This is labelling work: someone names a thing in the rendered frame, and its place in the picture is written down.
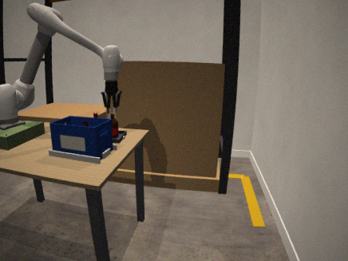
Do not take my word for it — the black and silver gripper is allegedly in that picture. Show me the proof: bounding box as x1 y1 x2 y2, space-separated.
101 81 122 119

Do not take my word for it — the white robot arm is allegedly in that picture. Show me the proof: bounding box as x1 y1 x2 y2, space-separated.
0 3 124 130

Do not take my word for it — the white flat rail with screws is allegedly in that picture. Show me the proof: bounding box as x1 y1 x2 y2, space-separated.
49 144 117 164

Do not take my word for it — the brown bottle with yellow cap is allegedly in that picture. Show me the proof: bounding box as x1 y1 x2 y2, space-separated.
111 113 119 138

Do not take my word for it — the blue bottle crate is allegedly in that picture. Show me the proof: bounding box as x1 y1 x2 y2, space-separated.
52 116 113 159

